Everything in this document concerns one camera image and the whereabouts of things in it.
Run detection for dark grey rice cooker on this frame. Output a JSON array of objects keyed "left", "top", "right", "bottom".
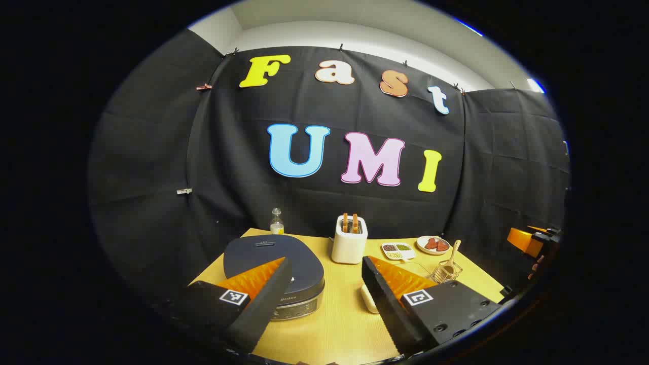
[{"left": 223, "top": 234, "right": 325, "bottom": 321}]

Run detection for white round plate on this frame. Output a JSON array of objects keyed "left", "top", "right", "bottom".
[{"left": 416, "top": 236, "right": 451, "bottom": 256}]

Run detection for white toaster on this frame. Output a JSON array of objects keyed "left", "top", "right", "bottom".
[{"left": 332, "top": 215, "right": 368, "bottom": 265}]

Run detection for wooden spoon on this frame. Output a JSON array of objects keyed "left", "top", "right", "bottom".
[{"left": 440, "top": 240, "right": 462, "bottom": 279}]

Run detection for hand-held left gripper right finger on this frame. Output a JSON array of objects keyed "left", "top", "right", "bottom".
[{"left": 362, "top": 256, "right": 502, "bottom": 355}]

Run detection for white rice container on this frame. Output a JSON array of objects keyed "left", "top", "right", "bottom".
[{"left": 360, "top": 284, "right": 380, "bottom": 315}]

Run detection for wire chopstick holder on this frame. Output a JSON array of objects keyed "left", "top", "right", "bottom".
[{"left": 432, "top": 260, "right": 463, "bottom": 283}]

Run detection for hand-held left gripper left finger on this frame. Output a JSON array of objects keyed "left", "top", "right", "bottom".
[{"left": 172, "top": 257, "right": 293, "bottom": 354}]

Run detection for white divided bean dish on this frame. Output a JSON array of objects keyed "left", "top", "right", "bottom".
[{"left": 381, "top": 242, "right": 416, "bottom": 262}]

